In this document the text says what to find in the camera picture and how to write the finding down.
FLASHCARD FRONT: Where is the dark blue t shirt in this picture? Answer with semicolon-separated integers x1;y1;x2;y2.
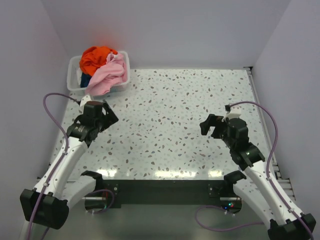
80;73;92;88

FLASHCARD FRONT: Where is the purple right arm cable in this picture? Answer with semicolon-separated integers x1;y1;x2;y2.
194;101;315;240

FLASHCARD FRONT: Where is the orange t shirt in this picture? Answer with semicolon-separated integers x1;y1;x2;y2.
79;46;118;76

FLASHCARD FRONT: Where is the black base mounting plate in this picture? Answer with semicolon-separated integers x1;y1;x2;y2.
83;178;243;213

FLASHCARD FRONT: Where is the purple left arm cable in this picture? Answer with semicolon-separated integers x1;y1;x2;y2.
23;92;87;240

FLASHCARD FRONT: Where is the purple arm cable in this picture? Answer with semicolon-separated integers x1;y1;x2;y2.
23;92;87;240
194;101;315;240

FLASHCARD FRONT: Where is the white plastic laundry basket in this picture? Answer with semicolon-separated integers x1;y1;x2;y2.
66;50;131;95

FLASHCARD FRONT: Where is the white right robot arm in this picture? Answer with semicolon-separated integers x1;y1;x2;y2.
200;114;316;240

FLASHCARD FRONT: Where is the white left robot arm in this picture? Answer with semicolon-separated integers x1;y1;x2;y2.
19;99;119;240

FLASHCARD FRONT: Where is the pink t shirt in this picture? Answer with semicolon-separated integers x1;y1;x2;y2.
85;53;128;96

